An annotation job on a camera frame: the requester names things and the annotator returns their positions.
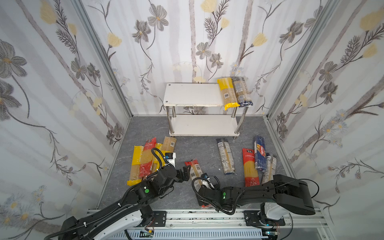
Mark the red spaghetti bag with label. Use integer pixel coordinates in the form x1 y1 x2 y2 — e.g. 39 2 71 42
185 160 211 209

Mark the brown and yellow spaghetti pack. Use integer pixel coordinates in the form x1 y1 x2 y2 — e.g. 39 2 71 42
160 137 177 154

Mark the clear spaghetti bag blue end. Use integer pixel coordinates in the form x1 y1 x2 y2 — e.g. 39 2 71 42
216 138 236 175

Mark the yellow-end spaghetti bag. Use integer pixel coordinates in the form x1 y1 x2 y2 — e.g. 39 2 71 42
217 78 240 111

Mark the dark blue clear spaghetti bag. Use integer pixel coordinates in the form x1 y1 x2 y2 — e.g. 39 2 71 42
232 77 253 107

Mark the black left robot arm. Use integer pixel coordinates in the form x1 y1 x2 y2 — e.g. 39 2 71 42
45 148 191 240

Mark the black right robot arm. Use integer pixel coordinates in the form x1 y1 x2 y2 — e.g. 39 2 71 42
192 175 316 223

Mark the white two-tier shelf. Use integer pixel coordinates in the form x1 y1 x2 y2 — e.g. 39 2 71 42
164 83 248 138

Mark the dark blue Barilla pasta box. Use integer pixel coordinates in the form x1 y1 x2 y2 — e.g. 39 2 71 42
254 135 267 172

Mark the yellow Pastatime spaghetti bag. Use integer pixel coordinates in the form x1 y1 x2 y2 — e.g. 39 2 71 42
151 143 162 173

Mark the red clear spaghetti bag left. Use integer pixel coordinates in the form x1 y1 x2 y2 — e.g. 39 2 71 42
139 137 157 178

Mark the yellow spaghetti bag far left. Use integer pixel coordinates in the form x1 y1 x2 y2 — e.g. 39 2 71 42
127 146 144 186

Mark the red spaghetti bag right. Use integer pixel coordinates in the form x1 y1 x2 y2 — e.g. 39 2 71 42
242 148 260 187

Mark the clear spaghetti bag far right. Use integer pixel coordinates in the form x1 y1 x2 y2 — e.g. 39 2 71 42
262 153 277 184

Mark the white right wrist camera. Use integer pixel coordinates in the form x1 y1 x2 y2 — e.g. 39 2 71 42
201 173 211 184

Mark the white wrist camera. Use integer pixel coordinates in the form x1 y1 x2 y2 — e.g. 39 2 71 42
201 173 211 184
165 152 176 167

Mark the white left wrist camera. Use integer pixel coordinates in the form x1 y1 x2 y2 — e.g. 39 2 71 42
165 152 176 167

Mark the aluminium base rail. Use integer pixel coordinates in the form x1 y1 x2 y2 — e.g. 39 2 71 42
148 209 329 230

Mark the white slotted cable duct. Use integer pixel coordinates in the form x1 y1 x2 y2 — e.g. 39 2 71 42
127 229 268 240

